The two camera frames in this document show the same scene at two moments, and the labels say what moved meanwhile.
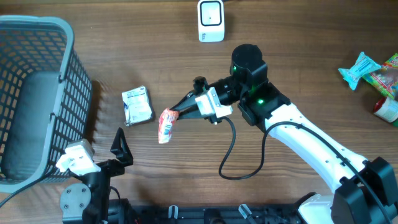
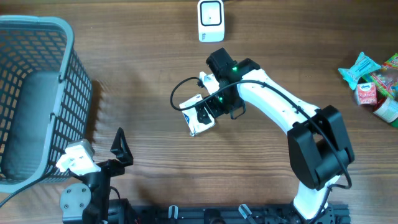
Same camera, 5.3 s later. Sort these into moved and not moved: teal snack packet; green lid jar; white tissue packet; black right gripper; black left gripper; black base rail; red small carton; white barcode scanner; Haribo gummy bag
Moved: red small carton; black right gripper; white tissue packet
Not moved: black base rail; black left gripper; green lid jar; teal snack packet; white barcode scanner; Haribo gummy bag
